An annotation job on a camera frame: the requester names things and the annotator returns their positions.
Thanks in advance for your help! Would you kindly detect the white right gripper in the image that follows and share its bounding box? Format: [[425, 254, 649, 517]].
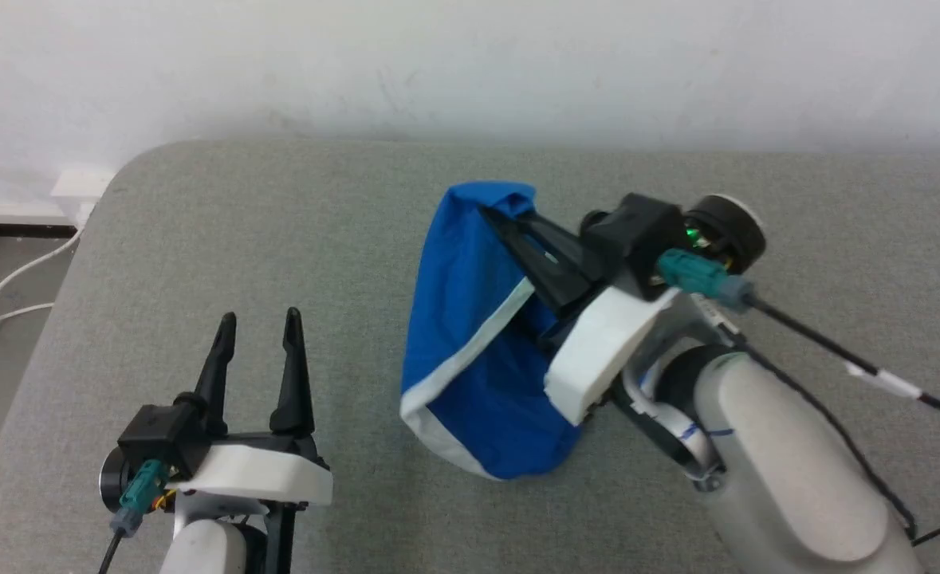
[[481, 207, 682, 427]]

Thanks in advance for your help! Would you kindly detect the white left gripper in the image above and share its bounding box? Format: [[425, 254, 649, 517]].
[[168, 307, 334, 527]]

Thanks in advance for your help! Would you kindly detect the blue garment with white trim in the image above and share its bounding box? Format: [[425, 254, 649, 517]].
[[399, 182, 586, 482]]

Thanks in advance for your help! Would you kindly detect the dark baseboard strip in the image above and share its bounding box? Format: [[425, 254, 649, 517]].
[[0, 221, 80, 239]]

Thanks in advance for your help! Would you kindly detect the right teal-plug black cable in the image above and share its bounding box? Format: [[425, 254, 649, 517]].
[[655, 248, 940, 425]]

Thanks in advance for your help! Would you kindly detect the teal-plug black cable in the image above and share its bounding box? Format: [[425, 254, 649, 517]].
[[98, 458, 172, 574], [655, 248, 940, 425]]

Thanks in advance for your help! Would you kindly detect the left teal-plug black cable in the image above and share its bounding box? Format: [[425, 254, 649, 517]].
[[98, 458, 172, 574]]

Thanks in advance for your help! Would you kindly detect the white flat ribbon cable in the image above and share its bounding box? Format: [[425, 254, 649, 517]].
[[625, 363, 735, 483]]

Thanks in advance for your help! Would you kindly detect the white power cable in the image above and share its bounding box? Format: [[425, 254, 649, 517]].
[[0, 226, 85, 344], [0, 301, 57, 329]]

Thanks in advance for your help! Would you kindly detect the white wall socket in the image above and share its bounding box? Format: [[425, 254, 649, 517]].
[[49, 167, 116, 230]]

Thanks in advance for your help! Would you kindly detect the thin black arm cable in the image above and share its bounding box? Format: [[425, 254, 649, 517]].
[[721, 331, 940, 551]]

